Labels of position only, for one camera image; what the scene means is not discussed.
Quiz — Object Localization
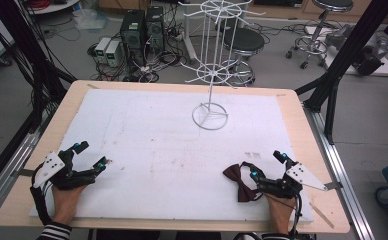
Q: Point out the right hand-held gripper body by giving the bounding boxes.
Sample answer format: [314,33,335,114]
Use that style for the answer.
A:
[257,161,330,200]

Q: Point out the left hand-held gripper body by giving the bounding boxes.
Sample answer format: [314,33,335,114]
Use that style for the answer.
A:
[32,149,97,191]

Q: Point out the dark red bow tie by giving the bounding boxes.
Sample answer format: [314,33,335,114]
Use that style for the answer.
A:
[222,161,267,204]

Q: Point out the person's left hand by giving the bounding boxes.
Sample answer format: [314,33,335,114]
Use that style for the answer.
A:
[51,184,87,227]

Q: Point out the person's right hand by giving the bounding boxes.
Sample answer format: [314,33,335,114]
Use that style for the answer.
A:
[265,191,298,235]

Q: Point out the thin wooden stick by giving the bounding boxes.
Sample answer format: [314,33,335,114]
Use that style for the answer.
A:
[309,201,335,230]

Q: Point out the white foam mat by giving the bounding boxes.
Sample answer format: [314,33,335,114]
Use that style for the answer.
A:
[29,87,315,224]

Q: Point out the grey power supply unit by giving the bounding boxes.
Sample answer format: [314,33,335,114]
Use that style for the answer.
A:
[94,36,112,65]
[105,39,124,68]

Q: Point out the black round stool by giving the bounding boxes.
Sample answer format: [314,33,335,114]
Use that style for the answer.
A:
[222,27,266,87]

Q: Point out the black computer tower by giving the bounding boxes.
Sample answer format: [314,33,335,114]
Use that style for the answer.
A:
[145,5,165,55]
[119,9,147,67]

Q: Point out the chrome stool with castors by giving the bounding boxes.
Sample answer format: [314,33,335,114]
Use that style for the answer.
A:
[285,0,355,70]

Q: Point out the clear plastic bag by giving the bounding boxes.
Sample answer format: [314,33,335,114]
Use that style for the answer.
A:
[72,7,110,32]

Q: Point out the grey machine on white board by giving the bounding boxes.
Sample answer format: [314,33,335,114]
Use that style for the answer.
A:
[324,23,388,78]

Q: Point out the white round table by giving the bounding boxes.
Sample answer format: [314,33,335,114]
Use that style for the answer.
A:
[23,0,81,16]

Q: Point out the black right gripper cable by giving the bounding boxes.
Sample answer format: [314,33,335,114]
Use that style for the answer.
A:
[288,191,305,238]

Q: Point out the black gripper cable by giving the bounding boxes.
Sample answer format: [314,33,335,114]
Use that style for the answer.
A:
[288,191,305,238]
[29,163,55,227]

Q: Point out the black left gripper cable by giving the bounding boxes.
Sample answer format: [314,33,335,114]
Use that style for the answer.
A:
[29,163,55,227]

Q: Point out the black metal frame strut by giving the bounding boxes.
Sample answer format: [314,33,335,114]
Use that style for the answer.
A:
[294,0,388,145]
[0,0,78,133]

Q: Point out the tangle of floor cables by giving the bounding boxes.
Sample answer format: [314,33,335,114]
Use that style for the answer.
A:
[87,13,196,84]

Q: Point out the white wire display rack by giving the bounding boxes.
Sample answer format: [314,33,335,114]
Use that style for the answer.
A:
[177,0,267,132]

